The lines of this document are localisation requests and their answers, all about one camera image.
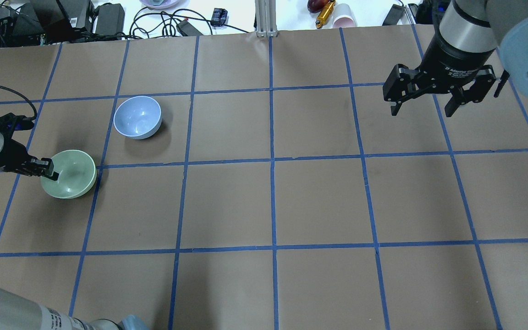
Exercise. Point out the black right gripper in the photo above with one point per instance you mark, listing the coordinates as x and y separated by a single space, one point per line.
453 58

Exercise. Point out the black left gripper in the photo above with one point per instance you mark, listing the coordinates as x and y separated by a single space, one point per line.
10 154

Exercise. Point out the green bowl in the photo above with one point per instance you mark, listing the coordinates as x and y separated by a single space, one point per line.
77 174

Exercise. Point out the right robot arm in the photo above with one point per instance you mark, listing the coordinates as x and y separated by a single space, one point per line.
482 25

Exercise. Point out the blue bowl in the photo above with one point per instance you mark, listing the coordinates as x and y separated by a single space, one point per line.
138 117

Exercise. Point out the pink plastic cup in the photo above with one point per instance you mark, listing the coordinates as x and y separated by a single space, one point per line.
343 17

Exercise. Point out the gold metal tool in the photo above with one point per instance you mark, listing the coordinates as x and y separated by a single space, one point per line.
324 14

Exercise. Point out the red brown toy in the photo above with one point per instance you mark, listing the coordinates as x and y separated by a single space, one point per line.
315 6

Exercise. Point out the black power adapter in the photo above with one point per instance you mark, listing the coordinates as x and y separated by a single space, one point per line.
109 20

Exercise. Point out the purple plate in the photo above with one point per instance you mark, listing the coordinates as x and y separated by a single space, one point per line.
159 4

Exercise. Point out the small blue black device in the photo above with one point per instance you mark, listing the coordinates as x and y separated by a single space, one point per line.
219 17

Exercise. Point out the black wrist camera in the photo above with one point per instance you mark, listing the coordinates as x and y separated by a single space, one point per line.
10 123

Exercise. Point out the aluminium frame post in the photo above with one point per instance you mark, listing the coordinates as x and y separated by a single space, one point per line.
265 15

